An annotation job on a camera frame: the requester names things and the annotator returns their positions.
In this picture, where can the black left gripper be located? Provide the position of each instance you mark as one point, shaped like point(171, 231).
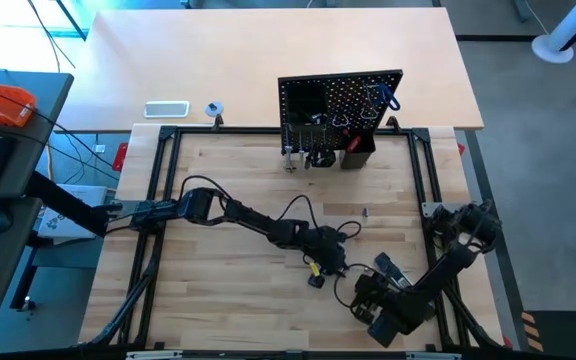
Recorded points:
point(328, 247)

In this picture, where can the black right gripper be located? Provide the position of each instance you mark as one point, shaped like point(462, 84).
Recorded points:
point(373, 300)

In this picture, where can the black spirit level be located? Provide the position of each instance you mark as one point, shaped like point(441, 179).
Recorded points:
point(390, 267)

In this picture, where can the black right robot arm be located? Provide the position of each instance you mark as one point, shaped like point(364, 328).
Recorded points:
point(443, 272)

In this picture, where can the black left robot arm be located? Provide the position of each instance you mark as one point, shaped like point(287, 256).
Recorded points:
point(248, 215)

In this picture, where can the black metal peg board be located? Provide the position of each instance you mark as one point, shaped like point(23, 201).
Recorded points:
point(348, 100)

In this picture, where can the black tool holder cup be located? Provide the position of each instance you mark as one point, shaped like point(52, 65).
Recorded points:
point(358, 157)

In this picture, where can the chrome plier holder hook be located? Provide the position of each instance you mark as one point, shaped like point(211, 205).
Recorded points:
point(340, 122)

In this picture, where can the black storage bin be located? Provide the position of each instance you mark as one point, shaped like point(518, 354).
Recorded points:
point(300, 102)

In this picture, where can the yellow black hazard tape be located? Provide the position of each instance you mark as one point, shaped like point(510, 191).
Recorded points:
point(532, 330)

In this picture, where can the red plastic part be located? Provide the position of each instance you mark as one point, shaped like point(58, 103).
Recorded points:
point(119, 156)
point(461, 149)

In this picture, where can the grey round disc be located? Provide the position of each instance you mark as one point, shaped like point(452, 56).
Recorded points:
point(213, 109)

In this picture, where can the white smartphone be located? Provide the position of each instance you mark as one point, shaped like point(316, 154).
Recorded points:
point(166, 109)

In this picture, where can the light wooden table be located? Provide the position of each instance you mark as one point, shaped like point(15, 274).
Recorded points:
point(218, 55)

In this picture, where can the white paper sheet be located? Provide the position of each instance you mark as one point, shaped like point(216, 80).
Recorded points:
point(83, 192)

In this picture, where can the black slanted support beam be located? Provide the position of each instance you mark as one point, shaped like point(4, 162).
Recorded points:
point(63, 200)

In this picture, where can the white floor stand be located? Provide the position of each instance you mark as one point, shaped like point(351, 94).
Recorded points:
point(550, 50)

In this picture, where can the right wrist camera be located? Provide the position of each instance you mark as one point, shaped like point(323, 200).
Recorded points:
point(383, 332)

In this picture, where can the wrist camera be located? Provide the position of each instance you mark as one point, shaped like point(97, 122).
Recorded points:
point(316, 281)
point(383, 332)

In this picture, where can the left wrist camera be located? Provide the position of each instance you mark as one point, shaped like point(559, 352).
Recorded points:
point(316, 281)

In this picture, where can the white bracket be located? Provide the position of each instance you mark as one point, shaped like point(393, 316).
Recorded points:
point(433, 356)
point(153, 355)

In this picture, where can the black aluminium table frame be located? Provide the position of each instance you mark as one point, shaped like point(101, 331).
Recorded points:
point(293, 131)

